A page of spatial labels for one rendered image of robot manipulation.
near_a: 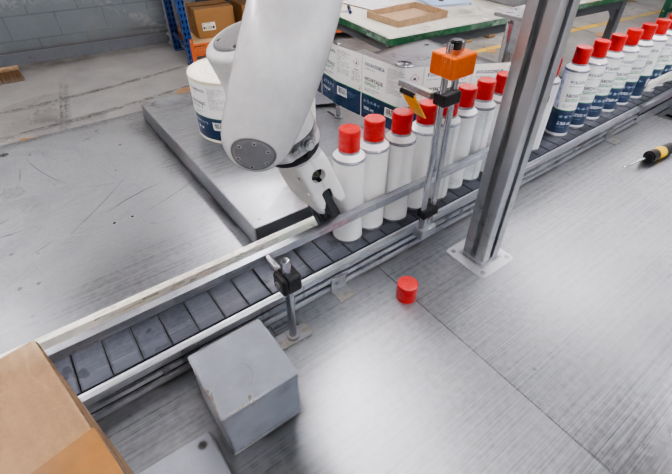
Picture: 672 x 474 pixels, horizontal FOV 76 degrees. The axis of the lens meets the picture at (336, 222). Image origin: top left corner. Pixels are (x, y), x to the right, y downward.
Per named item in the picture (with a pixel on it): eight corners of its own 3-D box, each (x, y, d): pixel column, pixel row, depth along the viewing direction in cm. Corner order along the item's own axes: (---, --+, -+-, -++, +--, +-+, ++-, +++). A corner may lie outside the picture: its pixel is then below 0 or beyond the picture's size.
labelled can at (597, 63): (567, 118, 111) (598, 35, 98) (586, 125, 108) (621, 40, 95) (556, 123, 109) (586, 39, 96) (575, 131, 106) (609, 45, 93)
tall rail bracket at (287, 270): (282, 308, 69) (272, 230, 59) (307, 338, 65) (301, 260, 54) (264, 317, 68) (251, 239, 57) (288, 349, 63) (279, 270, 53)
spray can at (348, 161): (347, 220, 79) (349, 116, 66) (368, 234, 76) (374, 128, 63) (326, 233, 76) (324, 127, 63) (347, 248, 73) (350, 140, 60)
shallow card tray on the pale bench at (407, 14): (414, 8, 234) (415, 1, 232) (447, 17, 219) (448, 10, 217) (366, 17, 219) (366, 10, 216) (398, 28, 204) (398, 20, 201)
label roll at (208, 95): (182, 130, 106) (167, 72, 97) (237, 102, 119) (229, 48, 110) (242, 152, 98) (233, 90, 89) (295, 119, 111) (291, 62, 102)
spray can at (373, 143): (370, 209, 81) (376, 107, 68) (388, 223, 78) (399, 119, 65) (348, 219, 79) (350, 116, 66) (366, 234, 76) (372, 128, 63)
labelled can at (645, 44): (611, 97, 122) (644, 19, 109) (630, 103, 118) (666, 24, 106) (602, 101, 119) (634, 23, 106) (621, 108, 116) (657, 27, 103)
